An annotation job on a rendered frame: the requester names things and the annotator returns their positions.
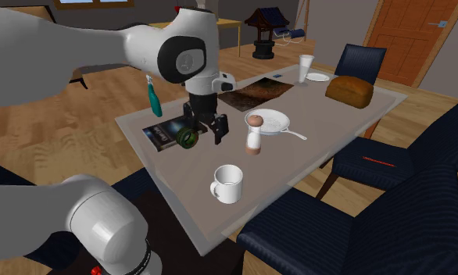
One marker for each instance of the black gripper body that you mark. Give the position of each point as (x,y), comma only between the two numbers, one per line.
(203,104)

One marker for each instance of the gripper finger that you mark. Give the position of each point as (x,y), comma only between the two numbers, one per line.
(189,114)
(220,128)

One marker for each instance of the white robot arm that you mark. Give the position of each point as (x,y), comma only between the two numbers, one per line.
(42,49)

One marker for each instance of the green tape roll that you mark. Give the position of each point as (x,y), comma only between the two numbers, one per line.
(187,138)

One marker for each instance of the white and brown pepper mill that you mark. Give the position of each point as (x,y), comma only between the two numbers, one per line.
(254,135)

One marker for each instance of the dark book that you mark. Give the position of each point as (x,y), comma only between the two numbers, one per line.
(161,136)

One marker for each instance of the teal spray bottle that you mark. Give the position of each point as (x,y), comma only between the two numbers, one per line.
(155,101)

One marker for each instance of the dark brown placemat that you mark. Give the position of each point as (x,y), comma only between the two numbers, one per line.
(257,93)

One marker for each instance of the white frying pan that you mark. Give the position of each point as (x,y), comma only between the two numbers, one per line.
(276,122)

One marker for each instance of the white mug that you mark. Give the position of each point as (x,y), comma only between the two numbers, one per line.
(229,186)

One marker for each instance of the small blue flat card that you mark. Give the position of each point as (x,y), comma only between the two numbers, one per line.
(277,76)

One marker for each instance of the dark blue chair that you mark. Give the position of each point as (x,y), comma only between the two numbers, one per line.
(137,182)
(366,236)
(434,152)
(360,63)

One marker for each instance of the grey dining table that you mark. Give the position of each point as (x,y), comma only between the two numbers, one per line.
(320,125)

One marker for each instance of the dark wishing well model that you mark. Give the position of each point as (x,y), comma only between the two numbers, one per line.
(266,26)

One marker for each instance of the clear drinking glass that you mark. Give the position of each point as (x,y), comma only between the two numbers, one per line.
(305,68)

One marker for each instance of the small white plate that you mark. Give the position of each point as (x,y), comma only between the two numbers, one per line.
(317,77)

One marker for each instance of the brown bread loaf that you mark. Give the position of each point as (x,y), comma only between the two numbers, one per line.
(349,91)

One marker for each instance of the wooden tripod stand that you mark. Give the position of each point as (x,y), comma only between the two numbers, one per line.
(304,15)

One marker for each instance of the red pen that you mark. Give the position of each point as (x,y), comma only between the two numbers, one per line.
(379,162)

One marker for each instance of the orange wooden door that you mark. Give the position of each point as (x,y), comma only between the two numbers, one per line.
(408,38)

